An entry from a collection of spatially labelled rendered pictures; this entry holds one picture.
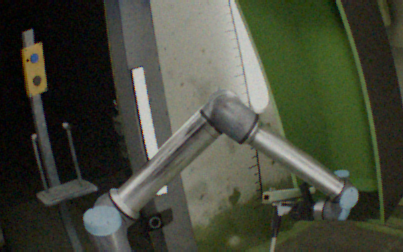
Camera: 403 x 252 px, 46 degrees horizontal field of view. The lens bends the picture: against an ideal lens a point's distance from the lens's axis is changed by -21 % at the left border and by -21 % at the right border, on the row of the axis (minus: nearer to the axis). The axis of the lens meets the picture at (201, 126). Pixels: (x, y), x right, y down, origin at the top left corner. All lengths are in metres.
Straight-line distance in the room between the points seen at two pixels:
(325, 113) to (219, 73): 0.61
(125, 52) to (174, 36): 0.28
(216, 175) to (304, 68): 0.77
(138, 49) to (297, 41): 0.76
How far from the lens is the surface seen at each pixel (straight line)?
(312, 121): 2.77
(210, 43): 2.96
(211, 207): 3.07
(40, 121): 2.75
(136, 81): 2.71
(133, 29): 2.72
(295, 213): 2.33
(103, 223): 1.93
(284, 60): 2.59
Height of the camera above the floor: 1.62
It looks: 14 degrees down
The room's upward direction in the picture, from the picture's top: 10 degrees counter-clockwise
